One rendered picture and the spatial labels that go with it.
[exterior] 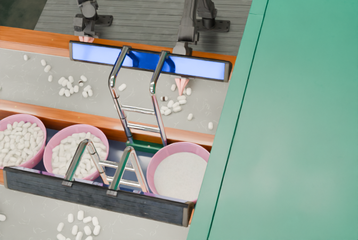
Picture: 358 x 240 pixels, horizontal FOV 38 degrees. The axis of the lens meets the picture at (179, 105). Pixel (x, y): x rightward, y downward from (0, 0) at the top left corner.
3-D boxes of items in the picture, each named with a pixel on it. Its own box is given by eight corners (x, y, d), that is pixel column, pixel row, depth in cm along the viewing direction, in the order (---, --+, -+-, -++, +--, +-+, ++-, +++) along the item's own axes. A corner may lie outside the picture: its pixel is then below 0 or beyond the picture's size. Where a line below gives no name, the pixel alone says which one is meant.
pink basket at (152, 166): (139, 173, 212) (135, 160, 205) (197, 143, 217) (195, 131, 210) (168, 226, 197) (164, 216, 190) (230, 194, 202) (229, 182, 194)
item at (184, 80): (184, 96, 219) (186, 74, 218) (167, 94, 221) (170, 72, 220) (187, 95, 226) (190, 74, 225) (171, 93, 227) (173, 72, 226)
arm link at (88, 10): (101, 14, 226) (92, -14, 224) (82, 20, 225) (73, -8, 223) (102, 15, 237) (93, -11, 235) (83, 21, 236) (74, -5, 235)
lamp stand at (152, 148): (141, 112, 230) (120, 42, 194) (185, 119, 225) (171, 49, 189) (127, 149, 220) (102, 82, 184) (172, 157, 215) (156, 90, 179)
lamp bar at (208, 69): (78, 46, 207) (72, 33, 202) (233, 66, 192) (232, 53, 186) (70, 61, 203) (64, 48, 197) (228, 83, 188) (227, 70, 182)
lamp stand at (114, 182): (110, 193, 208) (80, 131, 173) (157, 203, 203) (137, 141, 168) (93, 238, 198) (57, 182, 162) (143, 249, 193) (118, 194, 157)
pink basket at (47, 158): (51, 141, 227) (45, 129, 219) (113, 132, 226) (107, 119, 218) (48, 197, 211) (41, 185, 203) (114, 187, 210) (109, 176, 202)
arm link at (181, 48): (189, 60, 211) (193, 30, 209) (169, 57, 213) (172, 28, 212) (196, 60, 222) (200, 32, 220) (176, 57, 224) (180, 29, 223)
